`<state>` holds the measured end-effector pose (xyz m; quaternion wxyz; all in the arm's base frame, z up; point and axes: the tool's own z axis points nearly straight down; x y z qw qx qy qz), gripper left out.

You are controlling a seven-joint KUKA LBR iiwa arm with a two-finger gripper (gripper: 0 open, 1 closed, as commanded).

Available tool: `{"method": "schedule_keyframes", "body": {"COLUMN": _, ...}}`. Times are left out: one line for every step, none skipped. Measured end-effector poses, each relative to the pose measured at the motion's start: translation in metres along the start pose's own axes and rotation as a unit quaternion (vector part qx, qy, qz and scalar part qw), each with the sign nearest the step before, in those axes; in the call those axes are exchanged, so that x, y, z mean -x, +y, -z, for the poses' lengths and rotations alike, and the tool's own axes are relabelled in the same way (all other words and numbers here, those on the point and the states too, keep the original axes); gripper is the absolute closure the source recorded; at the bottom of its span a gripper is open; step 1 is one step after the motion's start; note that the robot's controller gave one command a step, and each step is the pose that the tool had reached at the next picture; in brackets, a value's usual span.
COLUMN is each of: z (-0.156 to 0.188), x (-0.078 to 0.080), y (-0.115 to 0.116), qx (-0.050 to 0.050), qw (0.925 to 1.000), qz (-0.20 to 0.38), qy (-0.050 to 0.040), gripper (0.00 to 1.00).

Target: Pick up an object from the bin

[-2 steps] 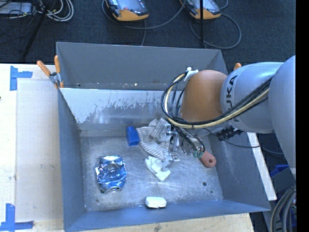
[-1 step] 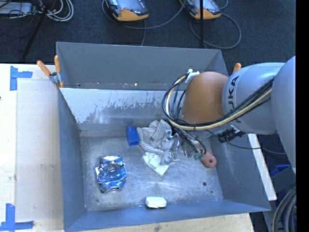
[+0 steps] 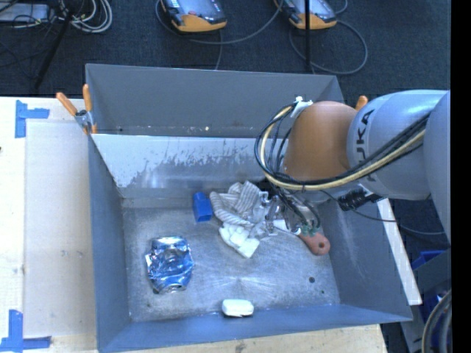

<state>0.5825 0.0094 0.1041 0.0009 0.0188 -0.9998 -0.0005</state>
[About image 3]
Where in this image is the white oval soap bar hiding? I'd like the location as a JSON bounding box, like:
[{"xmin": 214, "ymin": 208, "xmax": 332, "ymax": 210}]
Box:
[{"xmin": 221, "ymin": 298, "xmax": 255, "ymax": 318}]

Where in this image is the white lumpy foam piece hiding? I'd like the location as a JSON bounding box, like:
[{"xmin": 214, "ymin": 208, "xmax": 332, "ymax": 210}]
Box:
[{"xmin": 218, "ymin": 221, "xmax": 261, "ymax": 260}]

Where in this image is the grey metal bin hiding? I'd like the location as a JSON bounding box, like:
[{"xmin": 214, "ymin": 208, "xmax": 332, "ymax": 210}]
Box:
[{"xmin": 85, "ymin": 63, "xmax": 414, "ymax": 353}]

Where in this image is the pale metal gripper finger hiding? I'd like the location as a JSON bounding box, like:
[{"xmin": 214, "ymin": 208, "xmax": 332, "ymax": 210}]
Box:
[
  {"xmin": 271, "ymin": 195, "xmax": 284, "ymax": 232},
  {"xmin": 258, "ymin": 191, "xmax": 272, "ymax": 235}
]

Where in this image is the crushed blue metal can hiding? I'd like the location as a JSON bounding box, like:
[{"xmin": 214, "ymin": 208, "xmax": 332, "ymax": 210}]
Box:
[{"xmin": 144, "ymin": 235, "xmax": 196, "ymax": 296}]

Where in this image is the striped grey white cloth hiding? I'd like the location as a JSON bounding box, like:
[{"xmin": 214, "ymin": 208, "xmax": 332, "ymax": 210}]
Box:
[{"xmin": 209, "ymin": 180, "xmax": 266, "ymax": 229}]

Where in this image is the small blue block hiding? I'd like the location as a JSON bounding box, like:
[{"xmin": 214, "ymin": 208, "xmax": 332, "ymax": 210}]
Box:
[{"xmin": 191, "ymin": 191, "xmax": 214, "ymax": 224}]

